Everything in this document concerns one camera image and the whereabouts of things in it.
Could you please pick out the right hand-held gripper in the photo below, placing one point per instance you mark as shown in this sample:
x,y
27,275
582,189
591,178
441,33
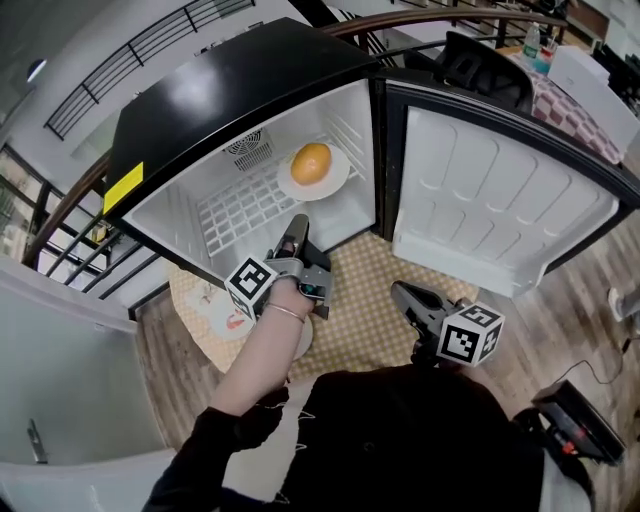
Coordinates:
x,y
470,335

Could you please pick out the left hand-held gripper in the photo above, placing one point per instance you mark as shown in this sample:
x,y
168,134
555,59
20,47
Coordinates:
x,y
317,280

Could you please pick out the white round plate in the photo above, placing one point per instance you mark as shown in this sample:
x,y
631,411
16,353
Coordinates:
x,y
330,187

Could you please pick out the orange round fruit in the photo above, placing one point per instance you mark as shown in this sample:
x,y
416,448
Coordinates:
x,y
311,164

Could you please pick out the black mini fridge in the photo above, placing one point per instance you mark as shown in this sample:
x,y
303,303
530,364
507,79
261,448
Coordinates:
x,y
220,90

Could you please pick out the person's left forearm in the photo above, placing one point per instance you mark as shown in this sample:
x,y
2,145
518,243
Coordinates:
x,y
255,360

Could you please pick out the person's left hand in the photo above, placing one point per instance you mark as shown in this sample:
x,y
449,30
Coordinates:
x,y
287,295

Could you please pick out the beige checked tablecloth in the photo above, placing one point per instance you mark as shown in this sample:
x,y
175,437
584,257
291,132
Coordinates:
x,y
365,310

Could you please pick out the pink shrimp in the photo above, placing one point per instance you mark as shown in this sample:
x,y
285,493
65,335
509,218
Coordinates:
x,y
236,321

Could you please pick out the white plate with green beans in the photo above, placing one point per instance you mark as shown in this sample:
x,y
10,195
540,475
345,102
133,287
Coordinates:
x,y
306,340

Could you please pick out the white plate with shrimps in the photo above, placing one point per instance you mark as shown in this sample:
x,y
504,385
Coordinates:
x,y
220,320

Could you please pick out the crumpled white wrapper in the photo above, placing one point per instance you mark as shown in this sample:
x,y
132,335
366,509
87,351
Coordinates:
x,y
200,297

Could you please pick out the person's black patterned shirt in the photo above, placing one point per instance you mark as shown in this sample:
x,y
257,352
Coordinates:
x,y
400,440

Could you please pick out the black electronics box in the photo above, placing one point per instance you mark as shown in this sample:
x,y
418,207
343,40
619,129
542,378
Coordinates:
x,y
580,425

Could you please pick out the black railing with wooden handrail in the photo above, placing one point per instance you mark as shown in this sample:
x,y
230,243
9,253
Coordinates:
x,y
60,207

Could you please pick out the black office chair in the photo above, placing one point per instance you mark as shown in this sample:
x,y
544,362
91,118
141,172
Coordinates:
x,y
475,70

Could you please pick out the table with pink checked cloth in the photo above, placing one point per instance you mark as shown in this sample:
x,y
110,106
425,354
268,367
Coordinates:
x,y
575,120

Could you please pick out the black metal balcony railing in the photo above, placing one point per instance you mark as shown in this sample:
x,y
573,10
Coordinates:
x,y
134,52

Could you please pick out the frosted glass door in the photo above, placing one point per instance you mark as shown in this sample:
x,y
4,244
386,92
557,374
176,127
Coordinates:
x,y
65,380

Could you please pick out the clear cup with blue liquid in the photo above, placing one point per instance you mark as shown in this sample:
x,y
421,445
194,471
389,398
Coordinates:
x,y
547,60

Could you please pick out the clear plastic water bottle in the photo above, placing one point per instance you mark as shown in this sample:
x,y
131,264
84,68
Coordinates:
x,y
531,47

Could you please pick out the large white box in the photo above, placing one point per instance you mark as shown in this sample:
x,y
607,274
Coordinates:
x,y
580,70

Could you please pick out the round ceiling lamp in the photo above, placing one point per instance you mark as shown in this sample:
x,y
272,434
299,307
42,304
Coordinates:
x,y
36,70

